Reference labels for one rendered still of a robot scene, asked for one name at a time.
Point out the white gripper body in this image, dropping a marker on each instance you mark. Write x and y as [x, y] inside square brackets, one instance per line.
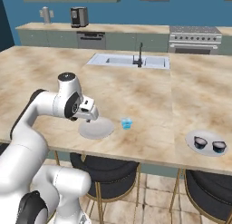
[87, 113]

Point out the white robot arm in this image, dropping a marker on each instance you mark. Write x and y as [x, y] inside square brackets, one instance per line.
[27, 161]

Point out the grey round plate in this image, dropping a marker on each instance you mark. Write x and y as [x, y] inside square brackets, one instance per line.
[205, 143]
[98, 129]

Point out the blue yogurt container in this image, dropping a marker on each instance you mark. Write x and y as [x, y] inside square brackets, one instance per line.
[127, 123]

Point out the black yogurt container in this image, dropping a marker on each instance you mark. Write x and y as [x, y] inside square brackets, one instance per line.
[219, 146]
[200, 142]

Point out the black cushioned bar stool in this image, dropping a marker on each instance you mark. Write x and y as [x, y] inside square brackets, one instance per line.
[105, 176]
[208, 194]

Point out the steel sink basin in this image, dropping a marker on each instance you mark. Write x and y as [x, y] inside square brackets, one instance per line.
[128, 61]

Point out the steel dishwasher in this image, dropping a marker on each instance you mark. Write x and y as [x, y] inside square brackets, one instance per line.
[91, 40]

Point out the black sink tap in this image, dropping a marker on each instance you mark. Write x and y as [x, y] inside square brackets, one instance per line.
[140, 56]

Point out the grey-green base cupboards run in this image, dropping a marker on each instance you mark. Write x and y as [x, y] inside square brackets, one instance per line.
[127, 40]

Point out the black coffee machine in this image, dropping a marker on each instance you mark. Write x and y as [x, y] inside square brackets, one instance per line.
[79, 17]

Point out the grey paper towel holder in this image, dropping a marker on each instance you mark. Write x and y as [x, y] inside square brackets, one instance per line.
[46, 14]

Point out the steel oven range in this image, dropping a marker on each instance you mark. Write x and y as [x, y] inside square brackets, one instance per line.
[195, 39]

